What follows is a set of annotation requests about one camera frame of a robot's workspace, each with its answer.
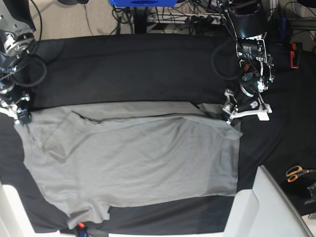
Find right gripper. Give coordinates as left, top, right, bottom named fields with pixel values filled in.
left=0, top=86, right=32, bottom=124

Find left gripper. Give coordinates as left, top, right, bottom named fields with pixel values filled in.
left=222, top=85, right=273, bottom=130

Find grey T-shirt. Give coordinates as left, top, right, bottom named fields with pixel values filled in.
left=15, top=102, right=242, bottom=228

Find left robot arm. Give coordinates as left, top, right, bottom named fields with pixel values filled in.
left=210, top=0, right=275, bottom=125

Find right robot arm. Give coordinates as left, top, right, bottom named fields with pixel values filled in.
left=0, top=0, right=47, bottom=124

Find red black clamp right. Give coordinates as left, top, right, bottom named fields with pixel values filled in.
left=290, top=42, right=303, bottom=69

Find white chair right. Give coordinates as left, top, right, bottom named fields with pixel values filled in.
left=223, top=165, right=313, bottom=237

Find white chair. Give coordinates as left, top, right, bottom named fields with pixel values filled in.
left=223, top=165, right=313, bottom=237
left=0, top=184, right=35, bottom=237

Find black tool right edge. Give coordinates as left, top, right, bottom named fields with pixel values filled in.
left=304, top=183, right=316, bottom=205

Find white chair left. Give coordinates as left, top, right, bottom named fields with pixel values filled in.
left=0, top=184, right=35, bottom=237

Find black table cloth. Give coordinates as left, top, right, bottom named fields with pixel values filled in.
left=0, top=34, right=316, bottom=236

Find white power strip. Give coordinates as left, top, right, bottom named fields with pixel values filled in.
left=147, top=12, right=222, bottom=25

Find red blue clamp bottom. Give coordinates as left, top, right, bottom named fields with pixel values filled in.
left=74, top=223, right=90, bottom=237

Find black metal stand pole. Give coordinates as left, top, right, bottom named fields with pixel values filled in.
left=132, top=6, right=151, bottom=34

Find blue plastic box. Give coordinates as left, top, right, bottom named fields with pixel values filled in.
left=109, top=0, right=178, bottom=7

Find orange handled scissors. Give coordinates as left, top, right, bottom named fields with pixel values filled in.
left=285, top=165, right=316, bottom=183

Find blue clamp handle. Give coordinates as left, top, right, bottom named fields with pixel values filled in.
left=276, top=17, right=287, bottom=45

